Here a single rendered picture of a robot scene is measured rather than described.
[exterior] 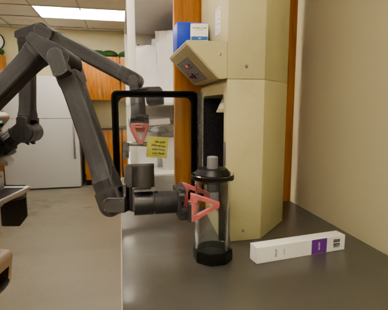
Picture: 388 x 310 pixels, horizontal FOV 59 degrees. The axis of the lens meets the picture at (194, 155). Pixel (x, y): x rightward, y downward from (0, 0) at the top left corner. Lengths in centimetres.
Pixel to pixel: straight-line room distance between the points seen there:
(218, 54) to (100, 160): 42
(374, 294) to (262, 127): 49
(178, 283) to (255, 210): 35
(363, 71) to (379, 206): 41
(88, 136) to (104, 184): 13
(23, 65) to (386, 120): 97
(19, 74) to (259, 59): 63
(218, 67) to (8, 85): 54
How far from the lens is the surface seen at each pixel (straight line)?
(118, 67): 135
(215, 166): 86
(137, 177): 84
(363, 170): 118
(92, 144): 88
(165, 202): 84
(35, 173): 606
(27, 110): 146
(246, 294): 80
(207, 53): 97
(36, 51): 97
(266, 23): 104
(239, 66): 99
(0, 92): 101
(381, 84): 112
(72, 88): 91
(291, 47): 148
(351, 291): 87
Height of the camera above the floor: 134
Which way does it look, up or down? 8 degrees down
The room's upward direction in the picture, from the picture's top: straight up
